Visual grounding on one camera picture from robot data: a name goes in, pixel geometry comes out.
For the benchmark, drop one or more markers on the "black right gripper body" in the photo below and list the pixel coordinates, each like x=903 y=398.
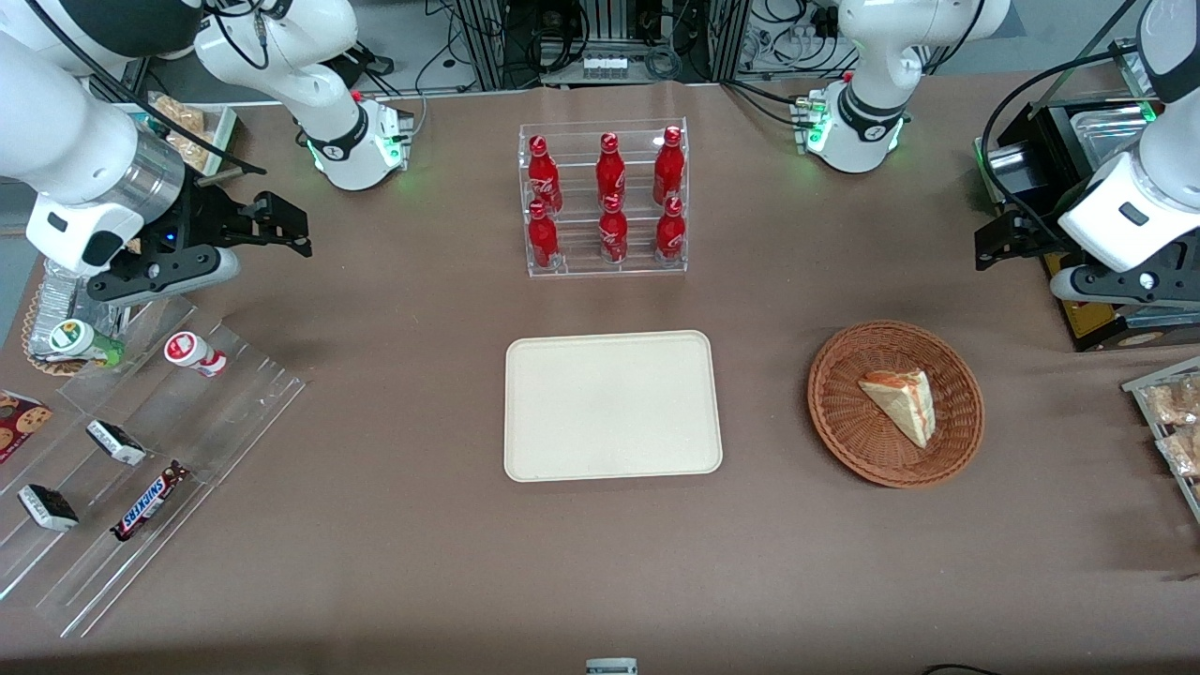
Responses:
x=208 y=218

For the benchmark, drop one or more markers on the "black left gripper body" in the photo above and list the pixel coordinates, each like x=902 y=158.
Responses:
x=1039 y=228

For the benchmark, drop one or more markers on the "triangle sandwich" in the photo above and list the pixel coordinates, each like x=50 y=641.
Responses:
x=902 y=403

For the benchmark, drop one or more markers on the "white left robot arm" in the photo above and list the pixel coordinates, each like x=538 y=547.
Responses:
x=877 y=56

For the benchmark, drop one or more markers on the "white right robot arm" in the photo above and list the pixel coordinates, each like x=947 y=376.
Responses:
x=56 y=122

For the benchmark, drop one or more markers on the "tray with wrapped bread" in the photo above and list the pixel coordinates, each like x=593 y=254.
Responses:
x=187 y=127

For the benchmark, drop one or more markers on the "brown wicker basket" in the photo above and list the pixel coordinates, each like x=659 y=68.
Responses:
x=844 y=412

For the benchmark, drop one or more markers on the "cream plastic tray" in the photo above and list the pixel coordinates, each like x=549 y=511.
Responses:
x=609 y=408

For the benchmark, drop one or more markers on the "black food warmer machine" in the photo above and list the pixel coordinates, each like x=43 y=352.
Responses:
x=1031 y=159

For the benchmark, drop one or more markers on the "red white yogurt bottle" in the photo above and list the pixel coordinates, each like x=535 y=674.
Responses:
x=192 y=352

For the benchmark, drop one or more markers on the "clear plastic water bottle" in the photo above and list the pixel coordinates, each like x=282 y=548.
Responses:
x=58 y=295

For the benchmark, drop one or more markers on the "green white yogurt bottle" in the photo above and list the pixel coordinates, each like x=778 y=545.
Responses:
x=80 y=340

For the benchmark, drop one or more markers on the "clear acrylic stepped display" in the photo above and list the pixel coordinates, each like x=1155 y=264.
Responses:
x=187 y=422

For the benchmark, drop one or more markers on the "wrapped bread pack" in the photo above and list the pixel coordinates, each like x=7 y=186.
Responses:
x=1174 y=401
x=1183 y=452

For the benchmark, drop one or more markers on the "black white snack bar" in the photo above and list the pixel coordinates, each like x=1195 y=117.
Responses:
x=116 y=442
x=49 y=507

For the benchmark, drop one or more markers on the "red cola bottle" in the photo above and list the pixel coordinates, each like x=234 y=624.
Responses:
x=668 y=169
x=669 y=232
x=613 y=234
x=610 y=169
x=542 y=239
x=543 y=178

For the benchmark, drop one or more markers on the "chocolate chip cookie pack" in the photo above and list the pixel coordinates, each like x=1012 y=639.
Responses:
x=21 y=422

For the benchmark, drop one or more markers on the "snickers chocolate bar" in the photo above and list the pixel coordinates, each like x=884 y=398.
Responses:
x=150 y=502

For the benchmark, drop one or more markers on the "clear acrylic bottle rack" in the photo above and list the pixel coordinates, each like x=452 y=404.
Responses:
x=577 y=187

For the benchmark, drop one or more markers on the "white power strip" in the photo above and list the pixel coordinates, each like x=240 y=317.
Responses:
x=605 y=67

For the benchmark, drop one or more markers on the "aluminium equipment rack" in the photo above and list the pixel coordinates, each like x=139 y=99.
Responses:
x=600 y=28

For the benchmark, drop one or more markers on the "small white grey device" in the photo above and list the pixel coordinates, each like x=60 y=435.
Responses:
x=611 y=667

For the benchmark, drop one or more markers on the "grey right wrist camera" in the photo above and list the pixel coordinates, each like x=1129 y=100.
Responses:
x=159 y=274

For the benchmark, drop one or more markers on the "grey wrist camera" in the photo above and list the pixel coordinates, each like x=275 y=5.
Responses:
x=159 y=274
x=1116 y=286

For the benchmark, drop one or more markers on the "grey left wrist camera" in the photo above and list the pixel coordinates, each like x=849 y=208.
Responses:
x=1116 y=286

